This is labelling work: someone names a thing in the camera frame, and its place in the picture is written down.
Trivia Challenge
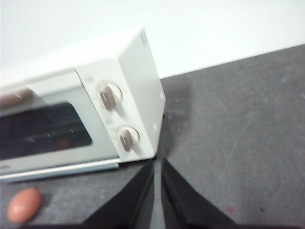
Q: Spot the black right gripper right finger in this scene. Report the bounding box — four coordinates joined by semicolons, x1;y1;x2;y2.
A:
161;158;242;229

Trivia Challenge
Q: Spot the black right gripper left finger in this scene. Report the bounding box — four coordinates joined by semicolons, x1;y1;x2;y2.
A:
82;159;156;229

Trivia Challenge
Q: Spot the brown egg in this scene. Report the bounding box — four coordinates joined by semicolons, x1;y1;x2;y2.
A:
7;187;44;224

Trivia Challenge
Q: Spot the glass oven door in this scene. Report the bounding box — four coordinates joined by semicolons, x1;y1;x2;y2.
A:
0;69;120;167

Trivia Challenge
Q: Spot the small cream oven knob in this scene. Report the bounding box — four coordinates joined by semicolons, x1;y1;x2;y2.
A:
115;125;141;153

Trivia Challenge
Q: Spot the large cream oven knob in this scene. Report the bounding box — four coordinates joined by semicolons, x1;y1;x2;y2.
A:
96;81;124;112

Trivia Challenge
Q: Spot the cream toaster oven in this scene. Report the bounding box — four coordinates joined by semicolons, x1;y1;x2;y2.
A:
0;27;167;184

